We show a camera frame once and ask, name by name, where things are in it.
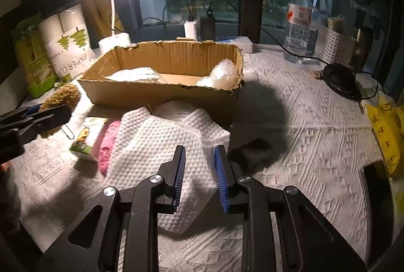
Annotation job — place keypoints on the small printed tissue pack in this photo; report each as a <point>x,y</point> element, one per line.
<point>86,139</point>

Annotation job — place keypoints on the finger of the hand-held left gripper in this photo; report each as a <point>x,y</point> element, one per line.
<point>34,122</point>

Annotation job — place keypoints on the brown plush toy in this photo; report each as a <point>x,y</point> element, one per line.
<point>61,99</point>

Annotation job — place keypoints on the clear water bottle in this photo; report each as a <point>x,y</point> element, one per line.
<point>297,22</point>

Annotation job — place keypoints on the white textured tablecloth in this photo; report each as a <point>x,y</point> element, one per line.
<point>299,139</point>

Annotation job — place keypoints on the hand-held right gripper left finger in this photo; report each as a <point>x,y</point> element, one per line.
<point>179,177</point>

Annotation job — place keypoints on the dark power bank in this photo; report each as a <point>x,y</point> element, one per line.
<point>207,27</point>

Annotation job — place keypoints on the white flat box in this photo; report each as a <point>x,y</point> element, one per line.
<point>235,42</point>

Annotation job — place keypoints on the bubble wrap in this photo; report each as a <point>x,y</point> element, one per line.
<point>219,74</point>

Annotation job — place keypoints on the pink knitted cloth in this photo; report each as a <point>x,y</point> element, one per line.
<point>106,145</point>

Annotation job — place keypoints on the black round device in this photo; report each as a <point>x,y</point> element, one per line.
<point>339,77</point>

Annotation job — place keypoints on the yellow printed packet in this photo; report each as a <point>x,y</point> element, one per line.
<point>386,133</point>

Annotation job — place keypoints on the paper cup sleeve pack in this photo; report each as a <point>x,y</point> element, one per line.
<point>66,41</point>

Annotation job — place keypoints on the white perforated basket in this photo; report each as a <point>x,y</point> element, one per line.
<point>334,43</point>

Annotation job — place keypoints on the dark metal bottle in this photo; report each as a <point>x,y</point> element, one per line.
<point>362,46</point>

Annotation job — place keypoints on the white power adapter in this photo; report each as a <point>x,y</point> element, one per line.
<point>190,30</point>

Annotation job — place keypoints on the cardboard box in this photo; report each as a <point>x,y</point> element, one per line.
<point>164,69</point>

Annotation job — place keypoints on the green package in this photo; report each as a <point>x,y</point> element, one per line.
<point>31,54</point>

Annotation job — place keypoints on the white plastic bag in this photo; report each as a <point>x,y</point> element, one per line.
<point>134,74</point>

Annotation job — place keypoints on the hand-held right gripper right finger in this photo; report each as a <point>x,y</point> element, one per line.
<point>221,178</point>

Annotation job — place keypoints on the white paper towel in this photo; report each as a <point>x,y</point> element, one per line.
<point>164,145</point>

